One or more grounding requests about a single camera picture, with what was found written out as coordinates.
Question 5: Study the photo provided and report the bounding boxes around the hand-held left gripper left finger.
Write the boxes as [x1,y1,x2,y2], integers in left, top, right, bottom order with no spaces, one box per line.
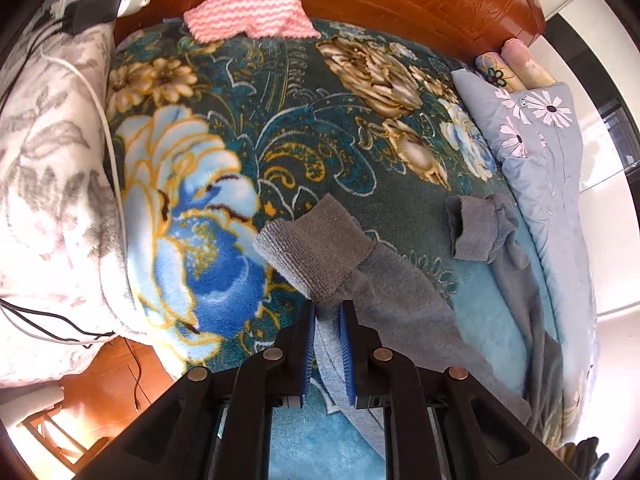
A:
[75,302,318,480]

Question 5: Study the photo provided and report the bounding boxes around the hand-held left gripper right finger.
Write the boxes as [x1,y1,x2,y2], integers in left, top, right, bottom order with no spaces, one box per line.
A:
[339,300,566,480]

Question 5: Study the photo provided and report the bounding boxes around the grey sweater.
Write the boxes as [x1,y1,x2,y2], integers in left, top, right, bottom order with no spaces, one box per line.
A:
[252,192,566,448]

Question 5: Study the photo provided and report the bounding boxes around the wooden nightstand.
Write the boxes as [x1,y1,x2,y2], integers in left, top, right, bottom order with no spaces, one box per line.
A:
[47,337,186,461]

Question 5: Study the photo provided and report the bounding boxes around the teal floral blanket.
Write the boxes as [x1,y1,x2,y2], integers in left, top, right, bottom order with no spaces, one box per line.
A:
[102,19,596,480]

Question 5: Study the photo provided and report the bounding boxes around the wooden stool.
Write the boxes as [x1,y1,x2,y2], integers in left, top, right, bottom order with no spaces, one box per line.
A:
[17,405,113,476]

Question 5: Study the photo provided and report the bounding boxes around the light blue floral quilt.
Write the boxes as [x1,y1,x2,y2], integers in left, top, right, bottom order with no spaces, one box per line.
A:
[452,69,601,361]

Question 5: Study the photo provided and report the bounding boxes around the white glossy wardrobe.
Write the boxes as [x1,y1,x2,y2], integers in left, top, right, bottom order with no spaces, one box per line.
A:
[542,0,640,321]

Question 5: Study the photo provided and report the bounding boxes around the colourful flower-print pillow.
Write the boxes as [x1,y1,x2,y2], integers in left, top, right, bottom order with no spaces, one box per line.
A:
[474,52,526,92]

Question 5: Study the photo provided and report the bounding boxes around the white grey floral pillow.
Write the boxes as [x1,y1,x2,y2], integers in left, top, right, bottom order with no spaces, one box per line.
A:
[0,15,146,388]

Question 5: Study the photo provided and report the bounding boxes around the pink floral pillow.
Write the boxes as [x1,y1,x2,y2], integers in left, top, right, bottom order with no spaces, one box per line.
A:
[501,39,557,92]

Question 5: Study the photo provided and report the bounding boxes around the pink zigzag towel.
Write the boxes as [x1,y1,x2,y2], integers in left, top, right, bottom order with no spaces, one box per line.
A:
[182,0,322,43]

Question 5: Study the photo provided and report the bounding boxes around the black charger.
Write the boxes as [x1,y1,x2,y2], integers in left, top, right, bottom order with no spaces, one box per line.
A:
[62,0,126,36]

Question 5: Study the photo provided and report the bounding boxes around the black cable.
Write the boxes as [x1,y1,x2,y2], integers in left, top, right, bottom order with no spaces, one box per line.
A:
[120,340,146,413]
[0,297,116,343]

